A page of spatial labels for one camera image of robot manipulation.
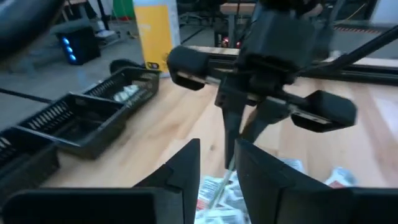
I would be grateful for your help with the white packet with red print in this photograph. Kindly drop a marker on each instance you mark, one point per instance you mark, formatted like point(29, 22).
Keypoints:
point(340, 177)

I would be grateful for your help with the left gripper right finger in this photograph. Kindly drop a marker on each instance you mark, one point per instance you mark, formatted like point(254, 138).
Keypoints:
point(295, 202)

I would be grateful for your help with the black computer with blue lights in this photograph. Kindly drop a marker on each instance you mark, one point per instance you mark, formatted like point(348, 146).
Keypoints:
point(77, 46)

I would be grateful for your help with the square white printed packet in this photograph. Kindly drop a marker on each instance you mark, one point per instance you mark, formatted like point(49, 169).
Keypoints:
point(220, 217)
point(292, 165)
point(211, 189)

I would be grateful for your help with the black plastic mesh basket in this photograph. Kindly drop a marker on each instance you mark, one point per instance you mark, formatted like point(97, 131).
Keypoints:
point(81, 124)
point(25, 165)
point(146, 81)

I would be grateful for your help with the yellow and white wipes canister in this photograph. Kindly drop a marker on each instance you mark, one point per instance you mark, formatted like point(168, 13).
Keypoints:
point(155, 31)

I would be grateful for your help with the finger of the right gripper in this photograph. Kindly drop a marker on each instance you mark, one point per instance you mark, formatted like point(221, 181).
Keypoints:
point(231, 124)
point(265, 119)

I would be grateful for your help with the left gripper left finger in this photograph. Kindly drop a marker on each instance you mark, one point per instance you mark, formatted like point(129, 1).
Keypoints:
point(155, 205)

